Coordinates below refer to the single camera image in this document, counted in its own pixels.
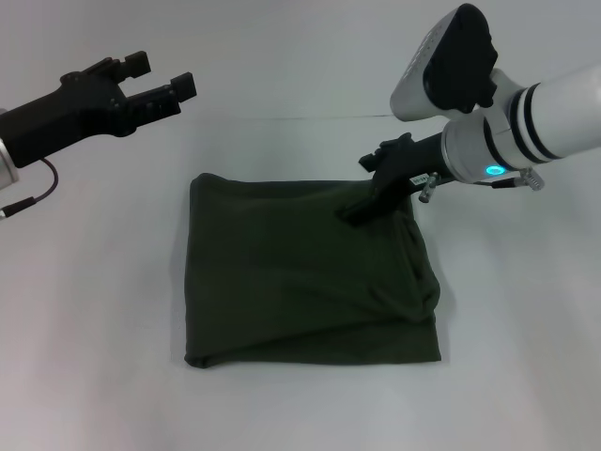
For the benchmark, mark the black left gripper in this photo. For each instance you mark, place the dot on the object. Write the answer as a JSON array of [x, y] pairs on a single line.
[[66, 113]]

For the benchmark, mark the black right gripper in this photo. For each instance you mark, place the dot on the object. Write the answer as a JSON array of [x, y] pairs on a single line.
[[408, 164]]

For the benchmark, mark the dark green t-shirt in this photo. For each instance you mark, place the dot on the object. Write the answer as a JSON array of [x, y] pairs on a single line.
[[305, 282]]

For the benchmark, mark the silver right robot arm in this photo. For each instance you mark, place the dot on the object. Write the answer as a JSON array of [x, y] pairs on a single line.
[[493, 117]]

